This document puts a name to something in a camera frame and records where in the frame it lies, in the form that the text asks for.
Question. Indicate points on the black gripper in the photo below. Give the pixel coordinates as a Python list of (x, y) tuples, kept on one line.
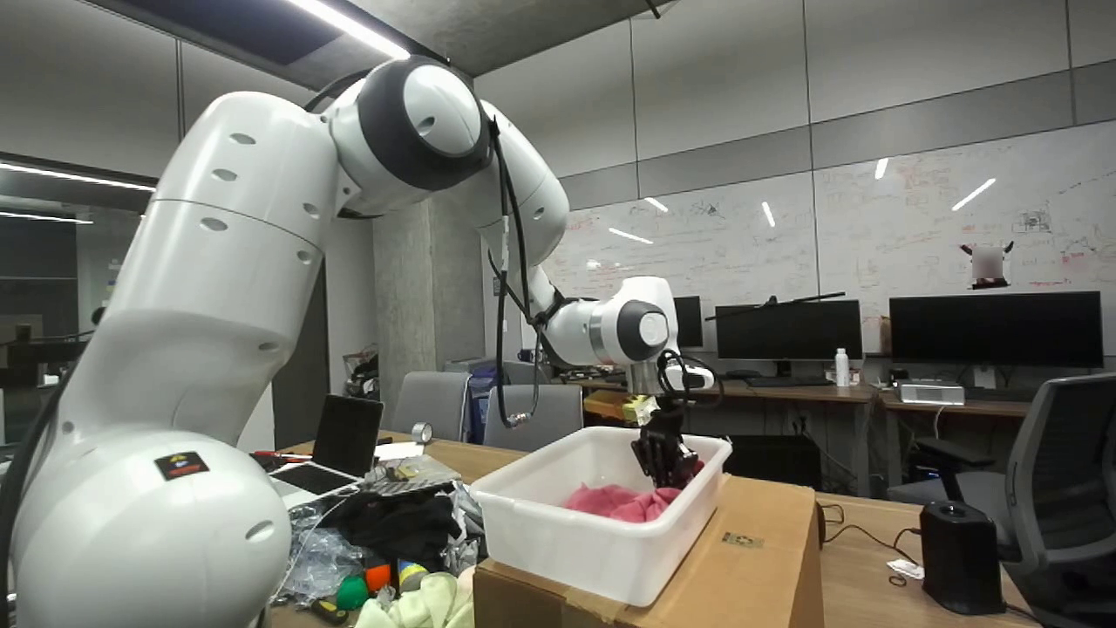
[(660, 444)]

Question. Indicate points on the pink cloth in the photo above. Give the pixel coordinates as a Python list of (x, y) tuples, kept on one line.
[(625, 504)]

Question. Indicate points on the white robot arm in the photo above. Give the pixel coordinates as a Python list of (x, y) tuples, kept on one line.
[(139, 506)]

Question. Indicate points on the cardboard box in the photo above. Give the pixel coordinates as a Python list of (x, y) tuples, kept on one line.
[(750, 565)]

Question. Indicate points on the black box speaker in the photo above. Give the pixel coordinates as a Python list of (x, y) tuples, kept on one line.
[(962, 559)]

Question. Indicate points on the white plastic bin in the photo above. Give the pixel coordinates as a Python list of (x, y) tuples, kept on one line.
[(533, 524)]

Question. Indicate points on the black monitor left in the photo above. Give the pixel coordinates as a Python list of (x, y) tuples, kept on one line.
[(791, 330)]

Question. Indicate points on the black monitor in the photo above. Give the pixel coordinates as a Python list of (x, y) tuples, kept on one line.
[(791, 330), (998, 330)]

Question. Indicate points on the black cloth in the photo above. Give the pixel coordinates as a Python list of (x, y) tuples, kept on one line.
[(406, 527)]

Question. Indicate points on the orange ball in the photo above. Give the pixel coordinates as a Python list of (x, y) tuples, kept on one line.
[(379, 577)]

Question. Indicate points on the black laptop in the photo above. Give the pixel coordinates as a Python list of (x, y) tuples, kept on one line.
[(342, 448)]

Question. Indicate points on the green ball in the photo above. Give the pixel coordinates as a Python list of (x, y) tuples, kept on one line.
[(350, 593)]

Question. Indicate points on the black monitor right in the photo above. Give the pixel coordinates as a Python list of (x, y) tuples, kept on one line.
[(998, 330)]

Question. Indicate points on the grey office chair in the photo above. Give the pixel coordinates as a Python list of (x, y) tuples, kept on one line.
[(1061, 504)]

